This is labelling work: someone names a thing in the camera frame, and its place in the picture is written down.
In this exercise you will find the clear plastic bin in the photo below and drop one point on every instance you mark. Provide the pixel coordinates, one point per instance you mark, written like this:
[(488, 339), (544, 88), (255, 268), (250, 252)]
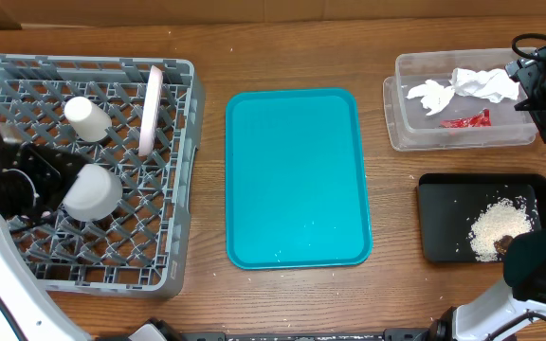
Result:
[(409, 127)]

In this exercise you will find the grey plastic dish rack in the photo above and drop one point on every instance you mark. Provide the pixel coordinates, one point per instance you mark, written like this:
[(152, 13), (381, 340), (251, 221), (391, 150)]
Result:
[(96, 155)]

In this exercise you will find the white napkin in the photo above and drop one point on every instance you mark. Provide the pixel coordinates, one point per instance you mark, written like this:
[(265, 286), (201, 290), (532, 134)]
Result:
[(494, 85)]

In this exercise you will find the teal plastic tray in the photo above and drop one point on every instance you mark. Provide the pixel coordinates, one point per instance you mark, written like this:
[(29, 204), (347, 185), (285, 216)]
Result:
[(295, 182)]

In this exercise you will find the grey bowl with rice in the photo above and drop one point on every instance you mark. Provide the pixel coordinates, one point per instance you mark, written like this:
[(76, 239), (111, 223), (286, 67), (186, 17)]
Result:
[(94, 195)]

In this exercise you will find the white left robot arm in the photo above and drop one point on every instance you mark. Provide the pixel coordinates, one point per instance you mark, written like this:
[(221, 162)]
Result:
[(7, 274)]

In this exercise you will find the pile of white rice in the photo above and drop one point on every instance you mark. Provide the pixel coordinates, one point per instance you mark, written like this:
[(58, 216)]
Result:
[(503, 216)]

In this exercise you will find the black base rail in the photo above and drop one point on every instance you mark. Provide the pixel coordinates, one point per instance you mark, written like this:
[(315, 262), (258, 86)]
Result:
[(399, 334)]

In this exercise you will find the red snack wrapper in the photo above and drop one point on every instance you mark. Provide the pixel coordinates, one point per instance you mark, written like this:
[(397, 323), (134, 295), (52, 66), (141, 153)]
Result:
[(482, 119)]

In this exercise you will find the white round plate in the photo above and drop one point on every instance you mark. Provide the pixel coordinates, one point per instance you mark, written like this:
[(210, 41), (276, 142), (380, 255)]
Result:
[(150, 112)]

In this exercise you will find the black plastic tray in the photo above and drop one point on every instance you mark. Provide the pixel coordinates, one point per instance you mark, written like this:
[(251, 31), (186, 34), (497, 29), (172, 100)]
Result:
[(443, 198)]

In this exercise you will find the pale green cup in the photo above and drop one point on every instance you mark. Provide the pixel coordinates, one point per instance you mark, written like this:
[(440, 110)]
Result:
[(87, 119)]

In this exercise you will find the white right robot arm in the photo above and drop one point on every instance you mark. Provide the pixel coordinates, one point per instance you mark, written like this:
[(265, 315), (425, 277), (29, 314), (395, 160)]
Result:
[(519, 298)]

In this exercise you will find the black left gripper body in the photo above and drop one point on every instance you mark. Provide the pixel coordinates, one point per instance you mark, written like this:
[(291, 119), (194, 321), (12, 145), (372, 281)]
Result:
[(40, 186)]

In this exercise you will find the brown food piece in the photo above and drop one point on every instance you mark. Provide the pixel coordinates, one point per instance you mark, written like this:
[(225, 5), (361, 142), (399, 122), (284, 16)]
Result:
[(502, 245)]

